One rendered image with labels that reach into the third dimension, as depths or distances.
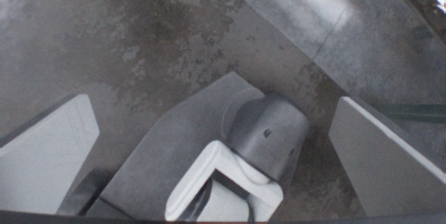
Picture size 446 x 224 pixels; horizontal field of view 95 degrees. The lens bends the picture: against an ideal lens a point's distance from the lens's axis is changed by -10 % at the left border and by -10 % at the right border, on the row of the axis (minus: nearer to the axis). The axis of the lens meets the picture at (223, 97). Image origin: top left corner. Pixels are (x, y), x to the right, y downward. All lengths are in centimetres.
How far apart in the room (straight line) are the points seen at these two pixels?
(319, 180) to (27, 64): 113
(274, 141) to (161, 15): 57
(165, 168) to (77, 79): 41
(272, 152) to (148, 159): 33
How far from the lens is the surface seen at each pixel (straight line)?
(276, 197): 54
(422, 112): 101
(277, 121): 49
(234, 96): 63
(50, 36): 90
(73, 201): 69
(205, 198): 49
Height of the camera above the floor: 79
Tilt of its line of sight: 77 degrees down
